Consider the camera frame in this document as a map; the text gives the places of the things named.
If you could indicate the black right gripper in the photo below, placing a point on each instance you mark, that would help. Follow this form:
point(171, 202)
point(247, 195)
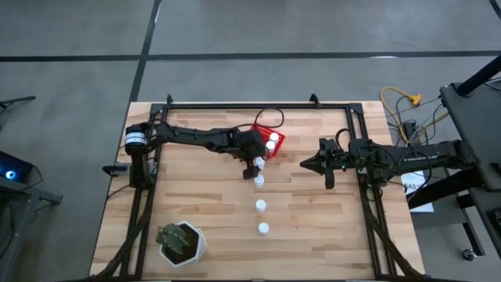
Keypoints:
point(341, 156)

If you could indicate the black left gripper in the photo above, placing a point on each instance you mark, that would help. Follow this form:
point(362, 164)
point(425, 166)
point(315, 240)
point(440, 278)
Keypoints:
point(250, 144)

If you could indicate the white pill bottle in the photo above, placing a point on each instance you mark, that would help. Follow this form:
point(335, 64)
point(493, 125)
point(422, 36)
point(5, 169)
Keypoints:
point(263, 228)
point(274, 137)
point(259, 181)
point(258, 161)
point(270, 146)
point(260, 205)

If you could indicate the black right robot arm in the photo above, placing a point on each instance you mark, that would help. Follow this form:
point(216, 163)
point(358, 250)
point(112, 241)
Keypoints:
point(422, 156)

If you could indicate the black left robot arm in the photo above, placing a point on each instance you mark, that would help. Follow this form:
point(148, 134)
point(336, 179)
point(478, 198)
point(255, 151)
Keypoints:
point(188, 137)

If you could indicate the red plastic basket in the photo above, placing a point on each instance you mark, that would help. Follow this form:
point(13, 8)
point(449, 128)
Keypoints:
point(261, 129)

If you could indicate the black table clamp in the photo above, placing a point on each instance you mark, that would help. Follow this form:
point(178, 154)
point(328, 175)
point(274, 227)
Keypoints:
point(169, 100)
point(115, 169)
point(314, 100)

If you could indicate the black power strip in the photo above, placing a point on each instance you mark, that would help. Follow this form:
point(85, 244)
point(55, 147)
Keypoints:
point(410, 129)

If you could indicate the white paper sheet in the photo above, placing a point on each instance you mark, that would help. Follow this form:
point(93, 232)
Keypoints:
point(417, 184)

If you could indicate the cactus in white pot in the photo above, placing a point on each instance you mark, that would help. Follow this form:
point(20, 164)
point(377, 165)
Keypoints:
point(172, 237)

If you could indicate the black work table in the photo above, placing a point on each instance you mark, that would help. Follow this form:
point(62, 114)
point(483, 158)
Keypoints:
point(473, 117)

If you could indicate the black caster wheel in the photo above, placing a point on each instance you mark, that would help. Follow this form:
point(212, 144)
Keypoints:
point(468, 254)

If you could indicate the black pole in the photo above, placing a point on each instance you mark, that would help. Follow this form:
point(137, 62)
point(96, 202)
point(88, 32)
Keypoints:
point(481, 76)

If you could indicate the grey metal stand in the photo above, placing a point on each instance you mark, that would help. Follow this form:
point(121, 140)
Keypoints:
point(23, 196)

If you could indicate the black box with blue light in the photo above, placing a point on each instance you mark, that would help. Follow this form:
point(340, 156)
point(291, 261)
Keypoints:
point(11, 174)

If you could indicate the black tripod leg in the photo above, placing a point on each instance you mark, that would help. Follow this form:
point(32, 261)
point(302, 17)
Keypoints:
point(17, 101)

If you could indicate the black aluminium rig frame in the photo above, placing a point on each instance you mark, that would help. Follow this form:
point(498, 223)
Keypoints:
point(254, 106)

